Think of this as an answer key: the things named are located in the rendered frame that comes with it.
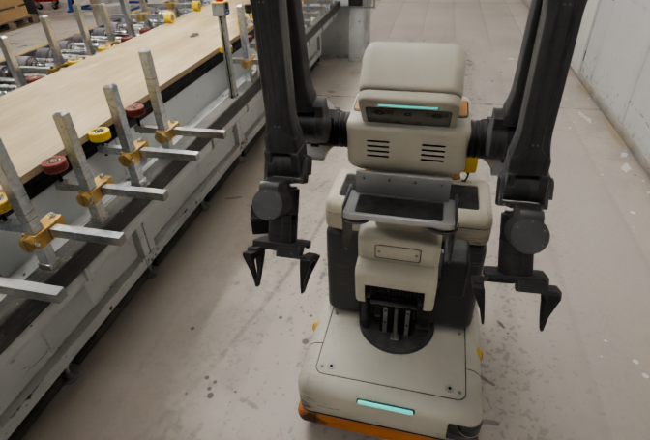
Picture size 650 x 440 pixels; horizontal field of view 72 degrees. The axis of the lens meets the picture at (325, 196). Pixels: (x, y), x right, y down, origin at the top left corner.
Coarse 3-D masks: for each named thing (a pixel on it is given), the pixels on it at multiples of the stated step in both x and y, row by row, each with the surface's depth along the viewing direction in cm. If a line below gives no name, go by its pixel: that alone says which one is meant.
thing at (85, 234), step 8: (0, 224) 140; (8, 224) 140; (16, 224) 139; (56, 224) 138; (64, 224) 138; (56, 232) 137; (64, 232) 136; (72, 232) 135; (80, 232) 135; (88, 232) 135; (96, 232) 134; (104, 232) 134; (112, 232) 134; (120, 232) 134; (80, 240) 136; (88, 240) 135; (96, 240) 134; (104, 240) 133; (112, 240) 133; (120, 240) 133
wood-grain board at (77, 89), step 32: (160, 32) 318; (192, 32) 315; (96, 64) 257; (128, 64) 255; (160, 64) 253; (192, 64) 251; (32, 96) 215; (64, 96) 214; (96, 96) 213; (128, 96) 211; (0, 128) 184; (32, 128) 183; (32, 160) 160; (0, 192) 143
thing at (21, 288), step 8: (0, 280) 115; (8, 280) 115; (16, 280) 115; (24, 280) 115; (0, 288) 114; (8, 288) 114; (16, 288) 113; (24, 288) 113; (32, 288) 113; (40, 288) 113; (48, 288) 112; (56, 288) 112; (64, 288) 113; (24, 296) 114; (32, 296) 113; (40, 296) 112; (48, 296) 111; (56, 296) 111; (64, 296) 113
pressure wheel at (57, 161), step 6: (54, 156) 160; (60, 156) 160; (42, 162) 156; (48, 162) 157; (54, 162) 156; (60, 162) 156; (66, 162) 158; (48, 168) 154; (54, 168) 155; (60, 168) 156; (66, 168) 158; (60, 174) 160; (60, 180) 161
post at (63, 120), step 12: (60, 120) 139; (72, 120) 142; (60, 132) 142; (72, 132) 143; (72, 144) 144; (72, 156) 146; (84, 156) 149; (84, 168) 150; (84, 180) 151; (96, 204) 157; (96, 216) 159
